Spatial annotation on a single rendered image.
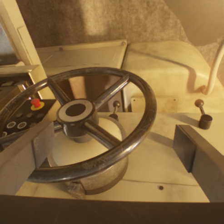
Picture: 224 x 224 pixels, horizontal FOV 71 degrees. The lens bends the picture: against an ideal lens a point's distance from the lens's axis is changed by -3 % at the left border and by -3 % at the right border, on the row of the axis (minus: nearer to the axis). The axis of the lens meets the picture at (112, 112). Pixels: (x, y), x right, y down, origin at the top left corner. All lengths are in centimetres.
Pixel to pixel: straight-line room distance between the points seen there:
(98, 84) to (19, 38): 55
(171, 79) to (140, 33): 65
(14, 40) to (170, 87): 103
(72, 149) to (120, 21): 136
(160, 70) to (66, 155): 85
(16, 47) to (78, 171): 103
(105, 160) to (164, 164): 30
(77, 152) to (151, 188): 22
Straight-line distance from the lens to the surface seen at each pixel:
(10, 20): 115
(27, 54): 118
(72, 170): 25
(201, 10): 166
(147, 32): 163
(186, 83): 117
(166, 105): 122
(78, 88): 124
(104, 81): 114
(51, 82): 51
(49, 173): 26
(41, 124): 17
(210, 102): 131
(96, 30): 168
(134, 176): 50
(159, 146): 56
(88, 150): 42
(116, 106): 67
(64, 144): 45
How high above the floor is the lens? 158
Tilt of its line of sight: 48 degrees down
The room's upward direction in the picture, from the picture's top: 166 degrees counter-clockwise
